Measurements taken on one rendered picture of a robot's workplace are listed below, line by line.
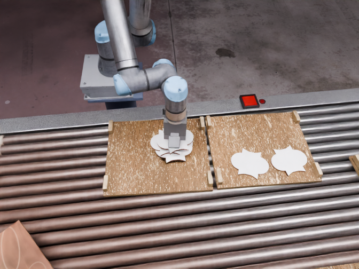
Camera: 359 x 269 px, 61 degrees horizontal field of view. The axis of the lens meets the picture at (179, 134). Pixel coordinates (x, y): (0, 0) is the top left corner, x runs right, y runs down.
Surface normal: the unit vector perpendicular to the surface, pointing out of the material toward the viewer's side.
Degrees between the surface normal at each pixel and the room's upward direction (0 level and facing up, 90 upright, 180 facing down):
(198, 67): 0
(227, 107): 0
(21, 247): 0
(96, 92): 90
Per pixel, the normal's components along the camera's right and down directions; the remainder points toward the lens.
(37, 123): 0.02, -0.59
